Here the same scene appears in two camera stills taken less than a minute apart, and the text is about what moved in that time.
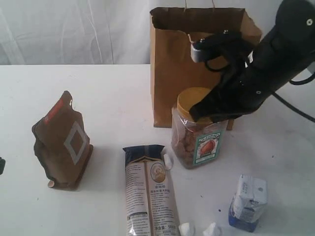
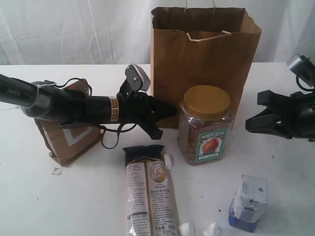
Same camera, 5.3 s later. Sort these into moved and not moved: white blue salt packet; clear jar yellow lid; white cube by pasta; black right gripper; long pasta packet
Moved: black right gripper; clear jar yellow lid
Not moved: long pasta packet; white cube by pasta; white blue salt packet
